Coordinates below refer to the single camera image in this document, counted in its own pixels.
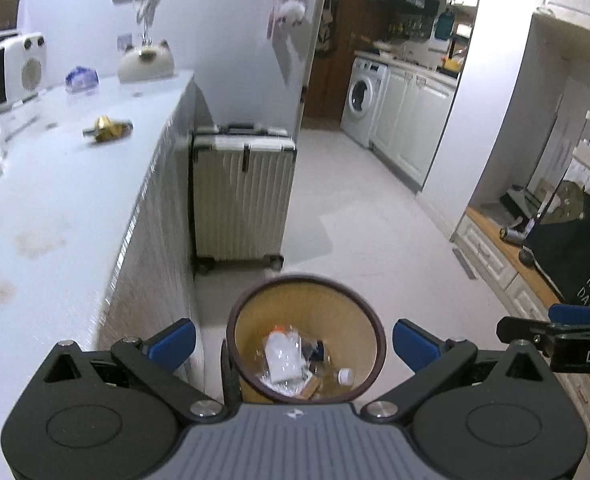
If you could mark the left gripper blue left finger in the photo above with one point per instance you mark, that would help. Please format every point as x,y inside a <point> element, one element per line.
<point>172,347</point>

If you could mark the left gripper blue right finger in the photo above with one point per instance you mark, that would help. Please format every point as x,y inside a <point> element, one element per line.
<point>415,346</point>

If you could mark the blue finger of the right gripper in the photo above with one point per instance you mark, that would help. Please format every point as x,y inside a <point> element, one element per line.
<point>569,315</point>

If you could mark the gold foil wrapper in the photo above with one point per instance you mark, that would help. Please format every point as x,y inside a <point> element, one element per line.
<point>107,130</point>

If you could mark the crushed blue soda can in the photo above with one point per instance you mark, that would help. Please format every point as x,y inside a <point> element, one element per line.
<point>314,350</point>

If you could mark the clear plastic packaging bag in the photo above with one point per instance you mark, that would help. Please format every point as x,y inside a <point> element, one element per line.
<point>284,369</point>

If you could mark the brown round trash bin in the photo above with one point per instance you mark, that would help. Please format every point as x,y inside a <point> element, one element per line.
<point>337,342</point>

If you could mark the silver insulated table cover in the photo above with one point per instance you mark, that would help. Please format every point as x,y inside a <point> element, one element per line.
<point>152,282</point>

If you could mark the black printed tote bag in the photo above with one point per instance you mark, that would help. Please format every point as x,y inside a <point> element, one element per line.
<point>558,245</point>

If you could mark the glass bottle in bin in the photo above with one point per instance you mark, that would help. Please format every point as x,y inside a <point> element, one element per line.
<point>334,381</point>

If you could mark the cardboard box in bin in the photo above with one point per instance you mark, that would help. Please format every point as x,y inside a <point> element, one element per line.
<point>309,389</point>

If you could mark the beige hard-shell suitcase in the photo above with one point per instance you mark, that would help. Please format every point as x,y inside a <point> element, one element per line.
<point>241,181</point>

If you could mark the white washing machine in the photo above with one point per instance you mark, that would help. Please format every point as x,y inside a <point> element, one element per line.
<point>363,98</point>

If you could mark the blue tissue pack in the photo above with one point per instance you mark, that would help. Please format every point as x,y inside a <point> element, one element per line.
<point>81,79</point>

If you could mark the white cat-shaped container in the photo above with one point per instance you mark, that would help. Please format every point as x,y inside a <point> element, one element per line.
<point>148,62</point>

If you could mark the white space heater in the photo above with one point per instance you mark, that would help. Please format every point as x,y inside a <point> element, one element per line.
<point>22,67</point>

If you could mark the white plush wall toy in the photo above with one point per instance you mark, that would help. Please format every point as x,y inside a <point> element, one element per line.
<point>291,13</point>

